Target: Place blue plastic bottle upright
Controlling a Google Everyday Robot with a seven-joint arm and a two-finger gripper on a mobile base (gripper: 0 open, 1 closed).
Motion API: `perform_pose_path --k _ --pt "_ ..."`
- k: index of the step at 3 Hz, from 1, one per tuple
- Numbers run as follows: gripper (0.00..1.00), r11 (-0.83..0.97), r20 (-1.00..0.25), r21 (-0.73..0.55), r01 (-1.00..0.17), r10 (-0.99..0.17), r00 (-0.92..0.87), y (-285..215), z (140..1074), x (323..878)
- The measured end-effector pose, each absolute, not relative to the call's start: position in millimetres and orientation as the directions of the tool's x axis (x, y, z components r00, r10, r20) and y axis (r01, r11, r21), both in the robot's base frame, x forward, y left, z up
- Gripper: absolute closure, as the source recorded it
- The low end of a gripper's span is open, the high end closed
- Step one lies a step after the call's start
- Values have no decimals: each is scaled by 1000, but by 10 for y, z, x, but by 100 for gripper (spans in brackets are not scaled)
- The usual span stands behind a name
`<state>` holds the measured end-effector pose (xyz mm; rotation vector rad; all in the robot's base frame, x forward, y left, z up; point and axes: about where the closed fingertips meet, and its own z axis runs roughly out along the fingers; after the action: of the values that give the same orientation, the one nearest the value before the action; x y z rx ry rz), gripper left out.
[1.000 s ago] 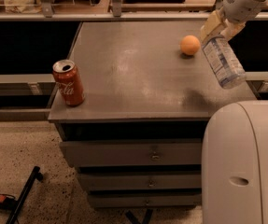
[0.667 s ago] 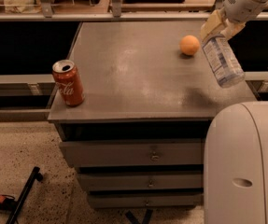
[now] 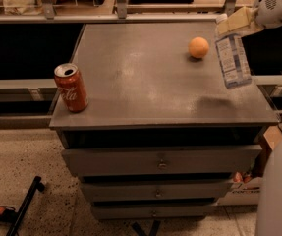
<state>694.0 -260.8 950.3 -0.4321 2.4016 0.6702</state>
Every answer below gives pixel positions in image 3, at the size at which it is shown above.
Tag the clear blue-label plastic bottle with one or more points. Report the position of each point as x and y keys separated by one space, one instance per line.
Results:
x=231 y=55

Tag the red cola can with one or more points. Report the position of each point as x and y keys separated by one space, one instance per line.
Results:
x=71 y=86

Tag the orange ball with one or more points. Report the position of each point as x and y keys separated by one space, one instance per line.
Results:
x=198 y=47

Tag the white cardboard box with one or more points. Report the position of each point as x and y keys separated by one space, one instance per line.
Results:
x=246 y=185

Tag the bottom grey drawer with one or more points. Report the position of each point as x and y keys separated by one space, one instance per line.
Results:
x=133 y=212

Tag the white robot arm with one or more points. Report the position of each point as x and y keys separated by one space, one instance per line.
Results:
x=269 y=211

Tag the middle grey drawer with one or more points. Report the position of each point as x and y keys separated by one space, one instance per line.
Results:
x=149 y=191

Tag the top grey drawer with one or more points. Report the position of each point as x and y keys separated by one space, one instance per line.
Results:
x=159 y=160

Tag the metal shelf frame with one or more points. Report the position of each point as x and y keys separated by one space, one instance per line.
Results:
x=78 y=11

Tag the grey drawer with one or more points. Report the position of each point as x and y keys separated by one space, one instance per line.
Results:
x=133 y=212
x=159 y=160
x=149 y=191

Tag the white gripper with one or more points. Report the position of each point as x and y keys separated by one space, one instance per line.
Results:
x=272 y=11

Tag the grey drawer cabinet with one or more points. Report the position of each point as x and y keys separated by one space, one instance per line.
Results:
x=146 y=91

